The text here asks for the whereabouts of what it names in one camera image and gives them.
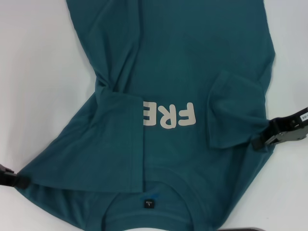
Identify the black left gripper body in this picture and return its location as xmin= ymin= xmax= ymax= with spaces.
xmin=0 ymin=163 xmax=15 ymax=186

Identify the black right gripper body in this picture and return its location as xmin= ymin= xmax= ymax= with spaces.
xmin=268 ymin=105 xmax=308 ymax=137

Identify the teal T-shirt with white print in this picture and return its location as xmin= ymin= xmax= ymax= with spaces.
xmin=14 ymin=0 xmax=277 ymax=231

